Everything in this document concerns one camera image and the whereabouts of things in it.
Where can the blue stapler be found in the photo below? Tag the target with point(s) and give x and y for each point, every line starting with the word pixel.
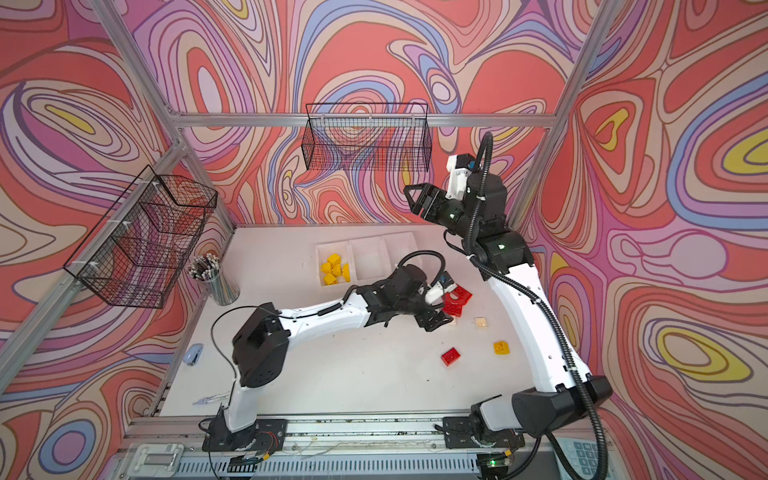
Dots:
pixel 192 354

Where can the yellow tall lego brick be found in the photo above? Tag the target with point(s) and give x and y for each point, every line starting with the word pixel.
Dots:
pixel 334 260

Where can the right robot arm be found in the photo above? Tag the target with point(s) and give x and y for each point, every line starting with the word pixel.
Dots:
pixel 564 389

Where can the teal calculator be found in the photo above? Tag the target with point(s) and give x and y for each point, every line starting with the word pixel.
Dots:
pixel 582 455

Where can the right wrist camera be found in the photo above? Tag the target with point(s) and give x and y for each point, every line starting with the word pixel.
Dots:
pixel 459 168

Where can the clear cup of pens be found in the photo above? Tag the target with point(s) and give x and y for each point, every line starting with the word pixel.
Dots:
pixel 207 270

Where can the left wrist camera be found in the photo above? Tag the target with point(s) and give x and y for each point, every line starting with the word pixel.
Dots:
pixel 442 286

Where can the back wire basket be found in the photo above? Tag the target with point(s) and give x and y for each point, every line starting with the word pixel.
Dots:
pixel 373 136

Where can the white three-compartment bin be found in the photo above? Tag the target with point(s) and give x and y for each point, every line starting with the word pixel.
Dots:
pixel 370 258

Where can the yellow lego brick front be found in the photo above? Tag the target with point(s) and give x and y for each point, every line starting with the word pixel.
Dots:
pixel 501 348

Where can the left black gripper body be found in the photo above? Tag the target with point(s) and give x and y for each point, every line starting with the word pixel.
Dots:
pixel 427 317

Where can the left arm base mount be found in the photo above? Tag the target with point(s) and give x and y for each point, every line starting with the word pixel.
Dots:
pixel 263 435

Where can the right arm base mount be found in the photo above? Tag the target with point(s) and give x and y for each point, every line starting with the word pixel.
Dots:
pixel 472 431

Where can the left wire basket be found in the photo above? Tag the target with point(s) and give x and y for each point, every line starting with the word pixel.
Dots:
pixel 136 253

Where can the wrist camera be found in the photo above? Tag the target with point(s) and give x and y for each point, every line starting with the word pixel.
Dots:
pixel 459 168
pixel 442 286

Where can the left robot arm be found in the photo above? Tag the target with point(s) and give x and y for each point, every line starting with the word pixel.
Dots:
pixel 262 343

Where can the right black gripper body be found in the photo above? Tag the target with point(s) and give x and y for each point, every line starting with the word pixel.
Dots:
pixel 448 213

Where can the red lego brick front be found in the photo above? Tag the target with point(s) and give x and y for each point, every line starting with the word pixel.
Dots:
pixel 450 356

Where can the red arch lego piece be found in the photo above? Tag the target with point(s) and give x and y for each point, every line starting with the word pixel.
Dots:
pixel 459 296

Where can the wire basket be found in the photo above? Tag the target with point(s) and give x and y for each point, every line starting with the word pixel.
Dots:
pixel 136 253
pixel 373 136

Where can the white box on rail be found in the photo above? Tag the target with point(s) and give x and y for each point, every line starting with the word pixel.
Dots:
pixel 155 461

